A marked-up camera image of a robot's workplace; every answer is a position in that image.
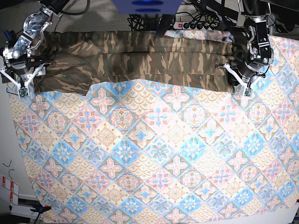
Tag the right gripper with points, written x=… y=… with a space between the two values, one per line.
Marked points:
x=24 y=66

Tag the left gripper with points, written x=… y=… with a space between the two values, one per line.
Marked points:
x=243 y=72

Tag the camouflage T-shirt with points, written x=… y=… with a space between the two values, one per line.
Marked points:
x=79 y=60

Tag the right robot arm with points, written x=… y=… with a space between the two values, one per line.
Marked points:
x=18 y=53

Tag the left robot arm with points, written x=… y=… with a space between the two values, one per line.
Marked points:
x=257 y=54

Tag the white power strip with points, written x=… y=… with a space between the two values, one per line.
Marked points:
x=195 y=26

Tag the red white label sticker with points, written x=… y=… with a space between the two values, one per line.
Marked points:
x=9 y=190

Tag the patterned tile tablecloth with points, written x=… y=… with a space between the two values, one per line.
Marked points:
x=142 y=152

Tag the black clamp bottom left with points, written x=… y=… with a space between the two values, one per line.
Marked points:
x=40 y=209

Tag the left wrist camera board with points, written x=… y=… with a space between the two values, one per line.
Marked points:
x=247 y=92

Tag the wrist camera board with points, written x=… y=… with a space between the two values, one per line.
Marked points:
x=247 y=92
x=23 y=92

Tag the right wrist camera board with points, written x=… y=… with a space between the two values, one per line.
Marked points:
x=23 y=92

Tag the blue handled clamp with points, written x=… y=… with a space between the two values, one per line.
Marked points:
x=9 y=36

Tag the black post under mount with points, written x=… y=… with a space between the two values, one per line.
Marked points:
x=164 y=24

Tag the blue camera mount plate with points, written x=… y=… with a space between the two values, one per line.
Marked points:
x=147 y=6

